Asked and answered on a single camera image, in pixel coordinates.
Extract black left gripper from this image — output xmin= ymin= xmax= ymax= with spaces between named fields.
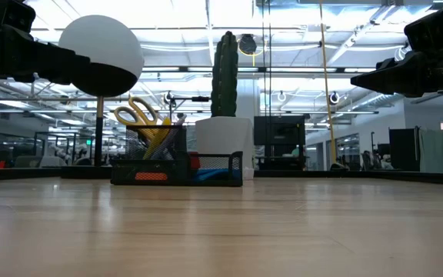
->
xmin=0 ymin=0 xmax=92 ymax=85

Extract yellow handled scissors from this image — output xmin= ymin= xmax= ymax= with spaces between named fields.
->
xmin=112 ymin=95 xmax=173 ymax=161

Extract yellow highlighter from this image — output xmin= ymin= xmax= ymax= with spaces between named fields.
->
xmin=144 ymin=116 xmax=173 ymax=161

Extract black mesh desk organizer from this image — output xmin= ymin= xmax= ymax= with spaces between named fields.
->
xmin=109 ymin=123 xmax=245 ymax=188

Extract orange office item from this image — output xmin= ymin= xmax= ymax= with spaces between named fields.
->
xmin=135 ymin=172 xmax=168 ymax=182

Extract blue sticky note pad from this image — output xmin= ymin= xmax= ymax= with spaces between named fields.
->
xmin=194 ymin=168 xmax=242 ymax=182

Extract white globe table lamp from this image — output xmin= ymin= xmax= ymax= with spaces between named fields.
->
xmin=58 ymin=14 xmax=145 ymax=179

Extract black partition panel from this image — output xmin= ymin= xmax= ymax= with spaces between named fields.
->
xmin=388 ymin=127 xmax=421 ymax=172

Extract green artificial cactus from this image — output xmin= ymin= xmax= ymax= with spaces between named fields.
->
xmin=210 ymin=30 xmax=240 ymax=118

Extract white hexagonal plant pot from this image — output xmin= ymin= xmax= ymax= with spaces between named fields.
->
xmin=195 ymin=116 xmax=256 ymax=181

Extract yellow hanging cable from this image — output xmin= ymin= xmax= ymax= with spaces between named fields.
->
xmin=318 ymin=0 xmax=338 ymax=166

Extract black aluminium table frame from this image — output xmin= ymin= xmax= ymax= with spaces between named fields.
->
xmin=0 ymin=165 xmax=443 ymax=186

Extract black ceiling cable reel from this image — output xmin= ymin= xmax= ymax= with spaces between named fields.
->
xmin=238 ymin=33 xmax=258 ymax=55

